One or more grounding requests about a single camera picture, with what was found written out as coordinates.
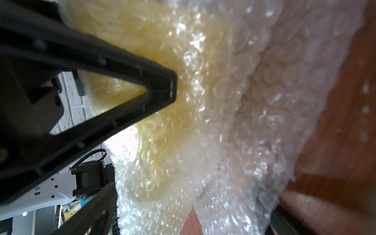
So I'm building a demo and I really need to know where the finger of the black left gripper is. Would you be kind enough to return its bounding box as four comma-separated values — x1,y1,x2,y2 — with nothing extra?
1,1,177,204

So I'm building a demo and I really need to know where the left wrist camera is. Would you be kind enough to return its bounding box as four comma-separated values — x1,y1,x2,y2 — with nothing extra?
70,161,115,201

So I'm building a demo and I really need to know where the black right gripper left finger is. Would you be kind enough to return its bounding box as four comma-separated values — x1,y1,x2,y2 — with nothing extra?
53,183,118,235

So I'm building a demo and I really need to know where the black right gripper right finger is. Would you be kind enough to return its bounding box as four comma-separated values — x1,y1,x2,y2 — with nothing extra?
268,205,316,235

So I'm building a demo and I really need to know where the yellow plastic wine glass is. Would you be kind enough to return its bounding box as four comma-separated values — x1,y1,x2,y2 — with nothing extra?
58,0,236,206

